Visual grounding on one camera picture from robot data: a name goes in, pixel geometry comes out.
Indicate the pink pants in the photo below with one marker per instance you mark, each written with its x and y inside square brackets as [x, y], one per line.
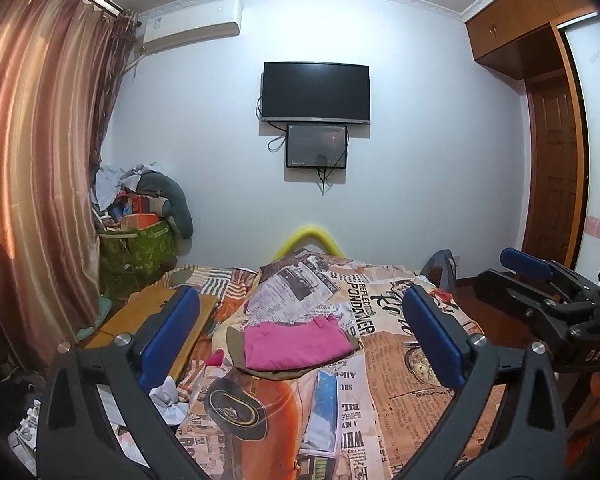
[272, 347]

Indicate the striped pink curtain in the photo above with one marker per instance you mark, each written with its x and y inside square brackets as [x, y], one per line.
[61, 66]

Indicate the orange box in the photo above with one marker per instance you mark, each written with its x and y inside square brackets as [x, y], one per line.
[139, 221]

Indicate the black wall television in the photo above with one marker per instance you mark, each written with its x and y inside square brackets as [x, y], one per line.
[315, 92]

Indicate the small black wall monitor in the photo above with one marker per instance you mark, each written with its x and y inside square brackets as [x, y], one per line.
[316, 146]

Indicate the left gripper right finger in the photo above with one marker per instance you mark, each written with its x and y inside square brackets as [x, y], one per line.
[443, 340]

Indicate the green patterned storage bag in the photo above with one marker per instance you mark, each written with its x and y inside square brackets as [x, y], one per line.
[131, 260]

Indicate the white air conditioner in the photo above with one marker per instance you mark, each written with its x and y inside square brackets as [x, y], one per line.
[205, 22]

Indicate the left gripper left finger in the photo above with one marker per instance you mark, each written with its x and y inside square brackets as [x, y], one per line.
[156, 343]

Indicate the newspaper print bed blanket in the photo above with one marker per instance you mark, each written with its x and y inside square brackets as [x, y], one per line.
[362, 417]

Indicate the wooden wardrobe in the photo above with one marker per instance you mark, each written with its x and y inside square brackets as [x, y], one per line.
[522, 39]

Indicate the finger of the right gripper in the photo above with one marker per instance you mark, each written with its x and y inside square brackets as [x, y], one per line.
[526, 265]

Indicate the yellow foam headboard arch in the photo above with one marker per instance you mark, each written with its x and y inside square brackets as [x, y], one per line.
[312, 235]

